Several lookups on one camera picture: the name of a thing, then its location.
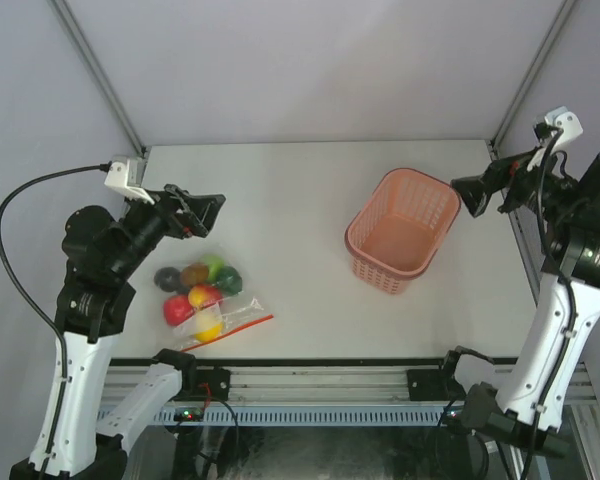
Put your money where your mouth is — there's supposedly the aluminium front rail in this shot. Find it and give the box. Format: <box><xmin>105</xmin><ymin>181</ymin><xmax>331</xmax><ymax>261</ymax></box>
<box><xmin>103</xmin><ymin>362</ymin><xmax>596</xmax><ymax>405</ymax></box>

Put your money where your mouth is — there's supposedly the black fake fruit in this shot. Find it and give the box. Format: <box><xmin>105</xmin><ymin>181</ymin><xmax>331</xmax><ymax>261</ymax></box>
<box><xmin>153</xmin><ymin>267</ymin><xmax>181</xmax><ymax>293</ymax></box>

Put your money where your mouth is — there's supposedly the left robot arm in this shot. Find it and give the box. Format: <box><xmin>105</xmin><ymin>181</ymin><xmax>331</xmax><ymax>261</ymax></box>
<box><xmin>9</xmin><ymin>184</ymin><xmax>226</xmax><ymax>479</ymax></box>

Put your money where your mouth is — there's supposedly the yellow fake pear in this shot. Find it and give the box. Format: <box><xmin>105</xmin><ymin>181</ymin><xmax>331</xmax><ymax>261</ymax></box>
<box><xmin>193</xmin><ymin>308</ymin><xmax>223</xmax><ymax>343</ymax></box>

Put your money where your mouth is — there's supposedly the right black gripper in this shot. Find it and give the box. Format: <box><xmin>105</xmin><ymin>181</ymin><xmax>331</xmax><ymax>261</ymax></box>
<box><xmin>452</xmin><ymin>137</ymin><xmax>584</xmax><ymax>222</ymax></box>

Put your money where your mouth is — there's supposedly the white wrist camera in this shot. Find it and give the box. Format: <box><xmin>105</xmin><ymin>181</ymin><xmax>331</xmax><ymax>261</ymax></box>
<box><xmin>104</xmin><ymin>155</ymin><xmax>155</xmax><ymax>204</ymax></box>
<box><xmin>526</xmin><ymin>106</ymin><xmax>583</xmax><ymax>171</ymax></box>

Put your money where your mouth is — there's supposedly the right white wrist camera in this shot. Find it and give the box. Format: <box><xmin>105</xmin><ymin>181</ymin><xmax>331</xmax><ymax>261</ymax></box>
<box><xmin>526</xmin><ymin>106</ymin><xmax>583</xmax><ymax>171</ymax></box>

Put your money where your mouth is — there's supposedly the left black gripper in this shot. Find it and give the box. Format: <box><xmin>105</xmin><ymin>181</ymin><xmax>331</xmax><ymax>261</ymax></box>
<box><xmin>111</xmin><ymin>181</ymin><xmax>225</xmax><ymax>276</ymax></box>

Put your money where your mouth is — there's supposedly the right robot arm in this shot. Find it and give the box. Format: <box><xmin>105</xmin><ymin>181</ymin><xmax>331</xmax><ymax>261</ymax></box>
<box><xmin>439</xmin><ymin>152</ymin><xmax>600</xmax><ymax>457</ymax></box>

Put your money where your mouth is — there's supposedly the pink plastic basket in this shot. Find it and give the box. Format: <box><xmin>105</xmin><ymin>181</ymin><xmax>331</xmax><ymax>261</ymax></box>
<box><xmin>344</xmin><ymin>168</ymin><xmax>461</xmax><ymax>295</ymax></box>

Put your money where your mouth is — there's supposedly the grey slotted cable duct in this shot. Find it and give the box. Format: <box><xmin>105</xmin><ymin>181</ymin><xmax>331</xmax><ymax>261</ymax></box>
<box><xmin>97</xmin><ymin>404</ymin><xmax>461</xmax><ymax>427</ymax></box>

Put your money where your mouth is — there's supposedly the red yellow fake peach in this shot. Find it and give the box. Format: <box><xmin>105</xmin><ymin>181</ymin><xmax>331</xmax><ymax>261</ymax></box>
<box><xmin>187</xmin><ymin>284</ymin><xmax>224</xmax><ymax>310</ymax></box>

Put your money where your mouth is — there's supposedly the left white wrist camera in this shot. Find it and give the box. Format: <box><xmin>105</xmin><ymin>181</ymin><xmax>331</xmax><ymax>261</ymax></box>
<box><xmin>104</xmin><ymin>155</ymin><xmax>155</xmax><ymax>204</ymax></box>

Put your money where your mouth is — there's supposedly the clear zip top bag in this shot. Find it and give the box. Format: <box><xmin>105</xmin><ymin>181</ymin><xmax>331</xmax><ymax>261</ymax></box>
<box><xmin>151</xmin><ymin>244</ymin><xmax>274</xmax><ymax>353</ymax></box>

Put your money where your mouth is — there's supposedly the brown fake fruit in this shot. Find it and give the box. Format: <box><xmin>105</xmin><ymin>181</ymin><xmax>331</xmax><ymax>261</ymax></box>
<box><xmin>180</xmin><ymin>262</ymin><xmax>209</xmax><ymax>287</ymax></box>

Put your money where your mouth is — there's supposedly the left black camera cable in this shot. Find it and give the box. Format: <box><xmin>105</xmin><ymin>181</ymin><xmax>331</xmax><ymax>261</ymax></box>
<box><xmin>0</xmin><ymin>163</ymin><xmax>112</xmax><ymax>341</ymax></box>

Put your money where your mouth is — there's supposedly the dark green fake fruit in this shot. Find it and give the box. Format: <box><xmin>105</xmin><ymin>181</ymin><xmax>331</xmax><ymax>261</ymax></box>
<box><xmin>213</xmin><ymin>265</ymin><xmax>243</xmax><ymax>296</ymax></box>

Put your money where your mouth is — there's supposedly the light green fake apple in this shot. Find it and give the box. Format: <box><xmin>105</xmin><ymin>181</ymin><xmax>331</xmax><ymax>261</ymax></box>
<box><xmin>199</xmin><ymin>254</ymin><xmax>225</xmax><ymax>283</ymax></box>

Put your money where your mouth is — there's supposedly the red fake apple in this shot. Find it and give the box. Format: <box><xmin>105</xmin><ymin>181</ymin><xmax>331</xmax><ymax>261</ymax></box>
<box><xmin>163</xmin><ymin>295</ymin><xmax>195</xmax><ymax>327</ymax></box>

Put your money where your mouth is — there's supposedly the right aluminium frame post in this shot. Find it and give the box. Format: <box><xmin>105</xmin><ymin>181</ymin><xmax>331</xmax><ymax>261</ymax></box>
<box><xmin>489</xmin><ymin>0</ymin><xmax>580</xmax><ymax>149</ymax></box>

